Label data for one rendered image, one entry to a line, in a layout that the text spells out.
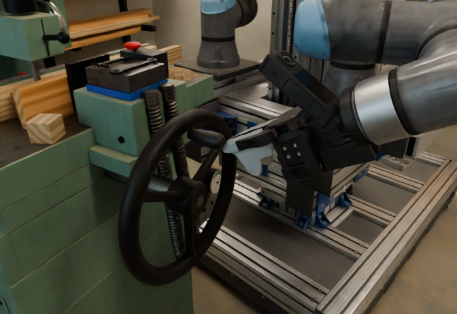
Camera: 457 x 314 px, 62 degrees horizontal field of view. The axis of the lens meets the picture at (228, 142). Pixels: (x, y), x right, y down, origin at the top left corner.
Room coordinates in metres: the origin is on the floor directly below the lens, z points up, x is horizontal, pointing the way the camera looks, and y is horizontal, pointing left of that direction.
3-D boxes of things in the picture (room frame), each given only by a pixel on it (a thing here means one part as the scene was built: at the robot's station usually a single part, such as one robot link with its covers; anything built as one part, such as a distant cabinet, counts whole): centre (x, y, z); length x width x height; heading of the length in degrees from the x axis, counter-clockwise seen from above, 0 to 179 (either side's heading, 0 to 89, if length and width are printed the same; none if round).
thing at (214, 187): (0.80, 0.04, 0.65); 0.06 x 0.04 x 0.08; 149
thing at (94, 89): (0.64, 0.16, 0.99); 0.13 x 0.11 x 0.06; 149
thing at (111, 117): (0.63, 0.17, 0.91); 0.15 x 0.14 x 0.09; 149
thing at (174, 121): (0.55, 0.13, 0.81); 0.29 x 0.20 x 0.29; 149
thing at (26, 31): (0.70, 0.37, 1.03); 0.14 x 0.07 x 0.09; 59
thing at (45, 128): (0.55, 0.29, 0.92); 0.04 x 0.04 x 0.03; 83
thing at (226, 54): (1.33, 0.04, 0.87); 0.15 x 0.15 x 0.10
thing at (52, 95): (0.68, 0.28, 0.94); 0.23 x 0.02 x 0.07; 149
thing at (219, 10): (1.34, 0.03, 0.98); 0.13 x 0.12 x 0.14; 151
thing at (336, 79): (0.99, -0.33, 0.87); 0.15 x 0.15 x 0.10
